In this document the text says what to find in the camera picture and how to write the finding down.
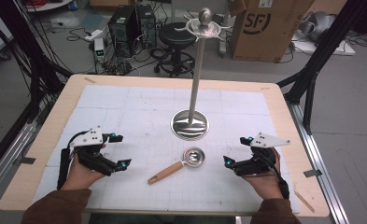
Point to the black tape piece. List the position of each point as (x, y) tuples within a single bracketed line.
[(312, 173), (28, 160)]

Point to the grey rounded appliance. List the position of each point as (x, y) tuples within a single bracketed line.
[(316, 26)]

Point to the person's left hand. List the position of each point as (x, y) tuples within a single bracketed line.
[(78, 177)]

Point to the black computer tower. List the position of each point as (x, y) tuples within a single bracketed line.
[(147, 25), (122, 31)]

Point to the brown cardboard box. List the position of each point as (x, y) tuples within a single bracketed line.
[(265, 34)]

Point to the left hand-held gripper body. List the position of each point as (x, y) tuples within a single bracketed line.
[(89, 137)]

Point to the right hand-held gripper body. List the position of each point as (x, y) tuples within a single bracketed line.
[(265, 140)]

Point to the white grid mat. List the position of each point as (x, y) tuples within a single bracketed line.
[(147, 109)]

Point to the long beige tape strip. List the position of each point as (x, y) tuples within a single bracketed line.
[(304, 201)]

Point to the black metal frame stand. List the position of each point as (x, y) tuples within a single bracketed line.
[(315, 62), (31, 62)]

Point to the person's right hand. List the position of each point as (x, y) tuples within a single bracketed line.
[(265, 185)]

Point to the white device with green display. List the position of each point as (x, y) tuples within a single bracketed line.
[(99, 49)]

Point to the aluminium rail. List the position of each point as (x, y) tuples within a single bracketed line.
[(7, 161), (318, 161)]

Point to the black round stool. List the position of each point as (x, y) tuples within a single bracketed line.
[(176, 37)]

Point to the metal utensil rack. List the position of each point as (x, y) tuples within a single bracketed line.
[(196, 77)]

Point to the white round table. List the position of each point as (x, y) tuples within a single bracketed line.
[(47, 4)]

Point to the white power strip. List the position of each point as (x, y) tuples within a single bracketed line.
[(93, 34)]

